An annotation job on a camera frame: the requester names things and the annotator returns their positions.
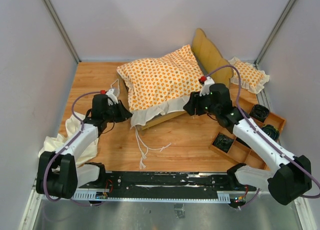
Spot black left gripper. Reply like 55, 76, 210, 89
103, 99, 133, 123

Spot duck print small pillow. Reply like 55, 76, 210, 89
229, 57, 270, 94

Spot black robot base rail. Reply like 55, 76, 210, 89
35, 170, 306, 203

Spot dark rolled sock upper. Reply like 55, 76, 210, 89
249, 104, 270, 122

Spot wooden compartment organizer box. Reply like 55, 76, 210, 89
209, 112, 292, 172

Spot cream cloth pile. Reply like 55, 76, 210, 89
38, 113, 101, 166

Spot wooden pet bed frame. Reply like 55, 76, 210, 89
130, 28, 229, 130

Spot dark rolled sock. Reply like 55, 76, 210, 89
212, 134, 234, 153
262, 124, 280, 142
249, 104, 270, 122

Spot duck print bed cover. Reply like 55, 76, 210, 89
116, 45, 203, 129

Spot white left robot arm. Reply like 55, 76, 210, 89
35, 91, 132, 202

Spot dark rolled sock lower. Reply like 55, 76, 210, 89
212, 134, 234, 153

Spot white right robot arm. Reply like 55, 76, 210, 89
183, 83, 312, 205

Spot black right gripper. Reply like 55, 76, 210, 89
183, 89, 220, 116

